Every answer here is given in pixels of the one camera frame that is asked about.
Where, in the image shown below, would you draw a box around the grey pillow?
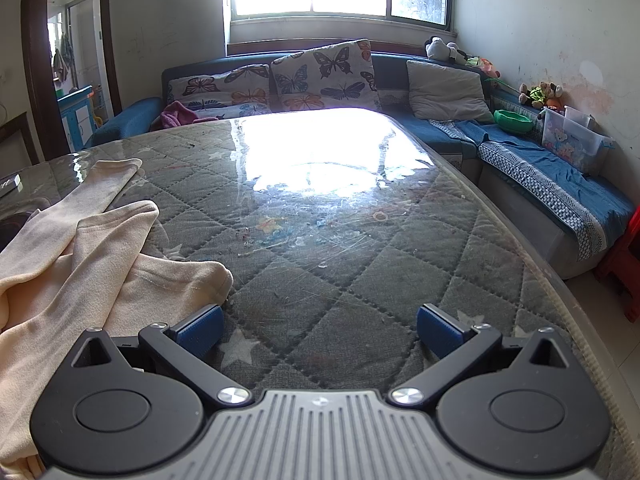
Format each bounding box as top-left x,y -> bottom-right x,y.
406,60 -> 496,125

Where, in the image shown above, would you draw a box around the dark wooden sideboard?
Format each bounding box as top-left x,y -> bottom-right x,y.
0,112 -> 43,171

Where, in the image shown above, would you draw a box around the round black induction cooker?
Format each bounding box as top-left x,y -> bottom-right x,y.
0,208 -> 46,256

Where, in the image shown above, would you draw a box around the dark wooden door frame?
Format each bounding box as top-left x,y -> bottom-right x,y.
21,0 -> 123,163

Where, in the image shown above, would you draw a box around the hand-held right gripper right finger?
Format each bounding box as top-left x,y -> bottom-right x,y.
389,303 -> 571,407

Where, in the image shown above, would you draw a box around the blue cabinet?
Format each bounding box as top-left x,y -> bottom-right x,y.
57,85 -> 96,153

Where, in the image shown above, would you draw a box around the hanging clothes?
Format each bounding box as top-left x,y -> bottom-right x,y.
52,35 -> 73,81

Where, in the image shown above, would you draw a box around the large butterfly print pillow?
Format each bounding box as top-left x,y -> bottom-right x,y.
271,39 -> 379,113

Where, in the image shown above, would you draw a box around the colourful plush toy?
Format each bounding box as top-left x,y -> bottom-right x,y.
467,55 -> 501,81

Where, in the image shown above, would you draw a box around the brown plush toy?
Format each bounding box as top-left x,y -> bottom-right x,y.
517,81 -> 565,110

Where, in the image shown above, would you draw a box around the red stool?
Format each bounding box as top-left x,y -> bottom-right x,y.
594,205 -> 640,323

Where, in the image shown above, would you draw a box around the cream garment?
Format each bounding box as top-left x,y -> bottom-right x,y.
0,158 -> 234,480

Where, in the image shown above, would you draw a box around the panda plush toy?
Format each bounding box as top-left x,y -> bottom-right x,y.
425,36 -> 468,65

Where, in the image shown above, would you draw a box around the pink cloth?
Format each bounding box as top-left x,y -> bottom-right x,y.
160,101 -> 223,131

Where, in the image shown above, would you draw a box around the grey quilted table cover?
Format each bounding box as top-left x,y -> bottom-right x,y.
0,108 -> 640,480

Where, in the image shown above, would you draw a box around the clear plastic storage box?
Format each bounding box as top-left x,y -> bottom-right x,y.
539,106 -> 615,176

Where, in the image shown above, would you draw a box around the blue sofa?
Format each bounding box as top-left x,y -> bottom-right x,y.
90,52 -> 636,281

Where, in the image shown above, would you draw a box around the green bowl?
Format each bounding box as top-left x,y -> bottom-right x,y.
493,109 -> 535,134

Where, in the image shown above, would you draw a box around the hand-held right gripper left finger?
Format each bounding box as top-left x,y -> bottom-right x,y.
74,304 -> 252,407

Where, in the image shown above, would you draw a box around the blue patterned sofa cover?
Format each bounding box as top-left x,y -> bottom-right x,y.
430,120 -> 636,261

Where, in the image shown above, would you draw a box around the long butterfly print pillow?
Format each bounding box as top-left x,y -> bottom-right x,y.
167,64 -> 271,121

